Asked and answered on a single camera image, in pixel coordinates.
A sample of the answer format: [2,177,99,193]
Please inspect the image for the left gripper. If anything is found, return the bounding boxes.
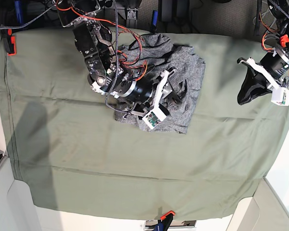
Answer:
[237,49,289,105]

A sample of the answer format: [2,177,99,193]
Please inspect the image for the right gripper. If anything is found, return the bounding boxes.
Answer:
[115,77,188,116]

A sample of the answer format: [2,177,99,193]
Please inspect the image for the grey heathered T-shirt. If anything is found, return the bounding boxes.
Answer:
[113,33,206,134]

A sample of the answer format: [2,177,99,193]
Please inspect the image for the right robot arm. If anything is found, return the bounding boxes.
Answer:
[53,0,183,117]

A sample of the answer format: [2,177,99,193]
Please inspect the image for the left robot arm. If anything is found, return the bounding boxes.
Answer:
[237,0,289,106]

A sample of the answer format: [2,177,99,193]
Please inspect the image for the green table cloth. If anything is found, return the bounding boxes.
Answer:
[0,28,289,220]

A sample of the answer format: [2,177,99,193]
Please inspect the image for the orange clamp near edge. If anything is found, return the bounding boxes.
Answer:
[153,210,175,231]

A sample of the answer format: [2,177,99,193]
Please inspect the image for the orange clamp far left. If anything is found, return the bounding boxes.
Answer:
[1,29,16,56]

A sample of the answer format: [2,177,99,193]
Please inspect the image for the blue-handled clamp top centre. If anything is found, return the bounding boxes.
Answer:
[150,10,158,34]

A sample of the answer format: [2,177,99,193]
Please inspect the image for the blue-handled clamp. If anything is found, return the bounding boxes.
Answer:
[14,0,24,25]
[150,10,158,34]

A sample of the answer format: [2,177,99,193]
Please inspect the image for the grey metal mount bracket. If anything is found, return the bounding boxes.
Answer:
[126,8,138,28]

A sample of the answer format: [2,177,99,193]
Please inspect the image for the blue-handled clamp top left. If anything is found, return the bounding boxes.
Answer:
[14,0,24,25]

